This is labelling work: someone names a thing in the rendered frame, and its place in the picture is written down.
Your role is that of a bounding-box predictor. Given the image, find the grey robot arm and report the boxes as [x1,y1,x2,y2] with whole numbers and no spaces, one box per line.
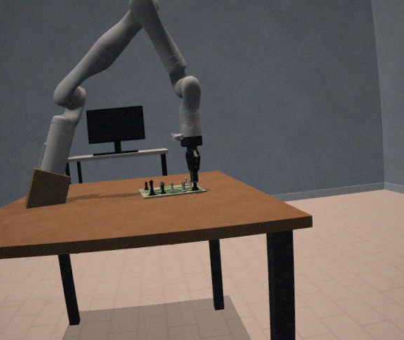
[37,0,202,175]

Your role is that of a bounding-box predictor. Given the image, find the green and cream chessboard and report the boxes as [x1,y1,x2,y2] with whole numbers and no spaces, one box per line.
[139,184,207,199]

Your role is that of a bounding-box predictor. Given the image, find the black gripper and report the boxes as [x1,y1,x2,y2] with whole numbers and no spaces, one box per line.
[180,136,202,183]

